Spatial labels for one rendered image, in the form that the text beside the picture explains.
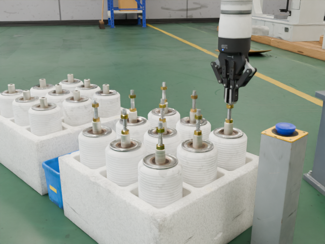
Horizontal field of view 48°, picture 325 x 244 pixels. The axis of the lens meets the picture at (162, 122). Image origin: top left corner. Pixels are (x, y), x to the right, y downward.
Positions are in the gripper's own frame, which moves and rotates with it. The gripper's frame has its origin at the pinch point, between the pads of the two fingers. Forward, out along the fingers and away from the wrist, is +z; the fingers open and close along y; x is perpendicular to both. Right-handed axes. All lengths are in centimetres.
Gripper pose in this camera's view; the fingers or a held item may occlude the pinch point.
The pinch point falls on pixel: (230, 95)
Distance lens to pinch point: 91.1
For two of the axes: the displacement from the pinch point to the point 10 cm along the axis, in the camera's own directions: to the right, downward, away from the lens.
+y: 6.2, 2.6, -7.4
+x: 7.9, -2.1, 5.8
